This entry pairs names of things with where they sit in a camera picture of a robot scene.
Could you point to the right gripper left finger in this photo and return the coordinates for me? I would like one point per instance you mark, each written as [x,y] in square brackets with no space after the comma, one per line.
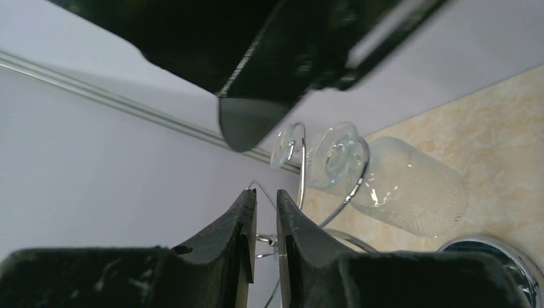
[213,268]

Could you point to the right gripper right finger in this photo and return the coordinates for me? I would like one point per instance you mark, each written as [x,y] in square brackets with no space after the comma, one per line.
[316,270]

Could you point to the chrome wine glass rack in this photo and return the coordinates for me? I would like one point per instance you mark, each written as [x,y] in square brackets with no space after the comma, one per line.
[340,204]

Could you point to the black music stand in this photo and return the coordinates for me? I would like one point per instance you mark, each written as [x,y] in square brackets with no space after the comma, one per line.
[261,58]

